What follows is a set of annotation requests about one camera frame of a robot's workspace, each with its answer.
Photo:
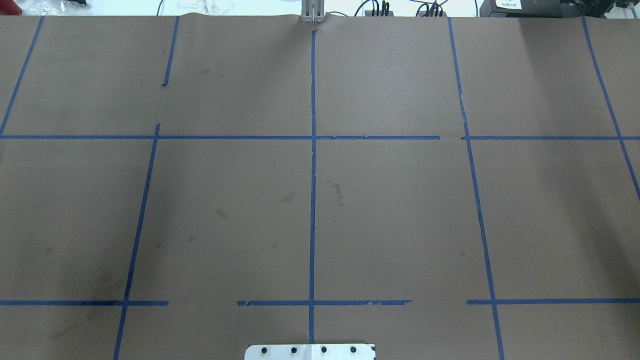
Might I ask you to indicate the aluminium frame post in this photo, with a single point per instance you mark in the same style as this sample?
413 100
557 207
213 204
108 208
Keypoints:
313 11

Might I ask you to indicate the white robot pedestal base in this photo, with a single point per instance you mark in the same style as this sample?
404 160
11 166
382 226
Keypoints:
329 351

